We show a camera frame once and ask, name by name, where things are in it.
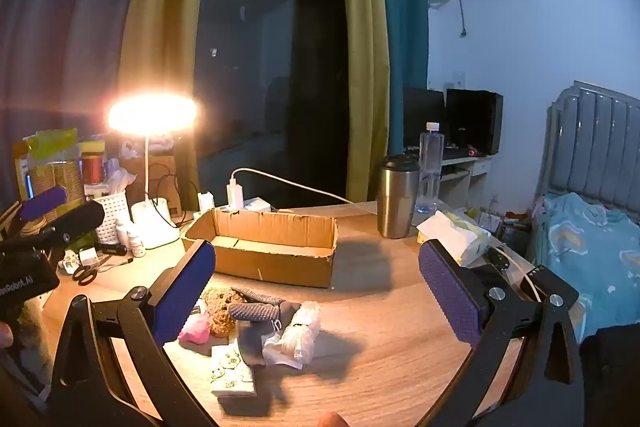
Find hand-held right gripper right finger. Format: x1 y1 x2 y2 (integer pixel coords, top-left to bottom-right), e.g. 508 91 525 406
417 238 583 427

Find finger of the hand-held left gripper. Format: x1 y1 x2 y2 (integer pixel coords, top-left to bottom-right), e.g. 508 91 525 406
0 186 69 235
27 201 106 254

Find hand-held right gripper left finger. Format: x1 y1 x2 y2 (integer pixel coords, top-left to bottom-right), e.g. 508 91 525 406
47 238 217 427

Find brown loofah sponge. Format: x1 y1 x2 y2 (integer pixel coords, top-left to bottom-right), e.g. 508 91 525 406
201 287 242 338

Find grey knitted cloth roll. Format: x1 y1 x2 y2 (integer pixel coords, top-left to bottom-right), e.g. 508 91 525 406
227 300 302 323

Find dark patterned fabric strip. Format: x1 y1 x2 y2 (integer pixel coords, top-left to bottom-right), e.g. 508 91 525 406
231 285 287 306

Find dark grey cloth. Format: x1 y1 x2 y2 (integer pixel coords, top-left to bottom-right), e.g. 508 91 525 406
236 319 275 368

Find cardboard box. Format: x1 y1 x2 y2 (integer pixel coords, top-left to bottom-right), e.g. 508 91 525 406
181 207 339 289

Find white cloth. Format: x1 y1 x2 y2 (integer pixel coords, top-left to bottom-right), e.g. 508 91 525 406
262 332 304 369

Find bag of cotton swabs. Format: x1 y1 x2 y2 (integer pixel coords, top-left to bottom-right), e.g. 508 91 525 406
279 301 322 365

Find white perforated basket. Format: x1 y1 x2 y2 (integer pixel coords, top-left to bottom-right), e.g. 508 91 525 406
92 192 132 244

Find pink fluffy sponge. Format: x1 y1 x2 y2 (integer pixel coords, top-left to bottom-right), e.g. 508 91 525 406
177 313 212 346

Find red jar yellow lid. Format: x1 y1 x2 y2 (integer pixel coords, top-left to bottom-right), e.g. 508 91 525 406
80 141 105 186

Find black scissors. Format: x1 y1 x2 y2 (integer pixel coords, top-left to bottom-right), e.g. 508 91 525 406
72 254 114 284

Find green plastic bag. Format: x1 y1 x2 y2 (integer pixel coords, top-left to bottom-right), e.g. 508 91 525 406
25 129 79 161

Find yellow tissue pack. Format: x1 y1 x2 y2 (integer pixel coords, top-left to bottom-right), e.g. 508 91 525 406
416 210 492 268

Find small white pill bottle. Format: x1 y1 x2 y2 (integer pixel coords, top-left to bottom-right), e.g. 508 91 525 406
127 229 147 258

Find white desk lamp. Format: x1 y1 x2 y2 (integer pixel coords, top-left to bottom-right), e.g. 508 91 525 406
107 94 198 251

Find white printed tissue packet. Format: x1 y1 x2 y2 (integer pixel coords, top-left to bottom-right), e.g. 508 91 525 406
210 344 258 398

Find brown cardboard carton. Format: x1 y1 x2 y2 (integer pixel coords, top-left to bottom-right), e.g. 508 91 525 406
120 152 184 216

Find stainless steel tumbler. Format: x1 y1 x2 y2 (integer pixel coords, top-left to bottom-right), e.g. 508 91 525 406
376 154 421 240

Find white plug-in charger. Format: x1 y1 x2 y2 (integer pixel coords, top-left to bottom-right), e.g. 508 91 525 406
226 179 245 210

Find white computer desk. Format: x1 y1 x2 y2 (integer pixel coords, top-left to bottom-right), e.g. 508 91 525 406
402 149 494 208

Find white power strip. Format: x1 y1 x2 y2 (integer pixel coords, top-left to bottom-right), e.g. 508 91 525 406
215 197 274 214

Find clear plastic water bottle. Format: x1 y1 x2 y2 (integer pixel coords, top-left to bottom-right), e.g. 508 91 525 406
416 122 445 214

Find blue printed blanket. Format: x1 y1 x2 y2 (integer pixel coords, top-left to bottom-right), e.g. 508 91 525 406
532 192 640 344

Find teal curtain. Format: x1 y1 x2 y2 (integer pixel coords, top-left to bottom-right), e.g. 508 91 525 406
372 0 431 148
0 0 167 190

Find black computer monitor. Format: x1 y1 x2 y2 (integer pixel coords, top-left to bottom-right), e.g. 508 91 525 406
445 88 504 156

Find grey padded headboard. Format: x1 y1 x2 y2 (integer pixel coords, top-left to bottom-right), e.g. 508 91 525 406
545 80 640 210

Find olive green curtain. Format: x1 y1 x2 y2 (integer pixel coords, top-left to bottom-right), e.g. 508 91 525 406
340 0 392 204
117 0 222 210

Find dark glass window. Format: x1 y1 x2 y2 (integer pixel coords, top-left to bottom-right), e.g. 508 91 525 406
194 0 351 208

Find black cable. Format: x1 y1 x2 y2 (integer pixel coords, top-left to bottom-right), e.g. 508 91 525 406
147 162 197 229

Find white charging cable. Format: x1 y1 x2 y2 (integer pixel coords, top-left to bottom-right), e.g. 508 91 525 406
231 167 382 210

